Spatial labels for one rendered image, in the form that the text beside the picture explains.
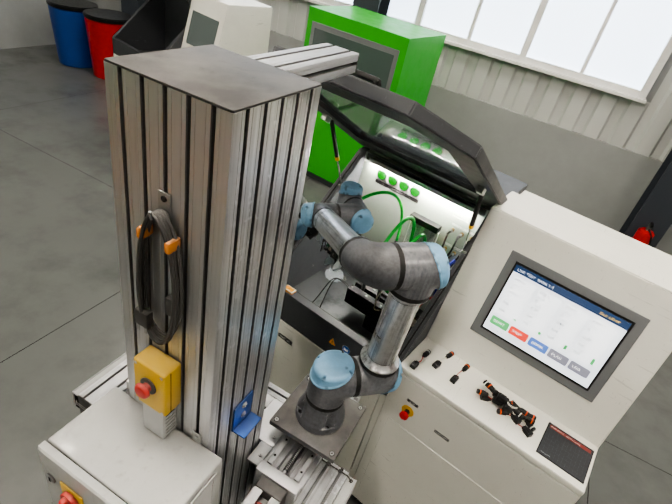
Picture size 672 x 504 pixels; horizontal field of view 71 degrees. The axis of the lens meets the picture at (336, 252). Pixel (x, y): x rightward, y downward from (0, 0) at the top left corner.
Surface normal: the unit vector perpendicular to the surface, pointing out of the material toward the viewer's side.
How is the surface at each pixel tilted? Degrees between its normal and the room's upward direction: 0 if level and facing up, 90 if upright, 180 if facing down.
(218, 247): 90
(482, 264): 76
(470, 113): 90
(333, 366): 7
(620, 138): 90
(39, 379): 0
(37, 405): 0
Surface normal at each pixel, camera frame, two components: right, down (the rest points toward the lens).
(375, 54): -0.55, 0.38
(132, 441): 0.19, -0.80
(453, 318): -0.54, 0.15
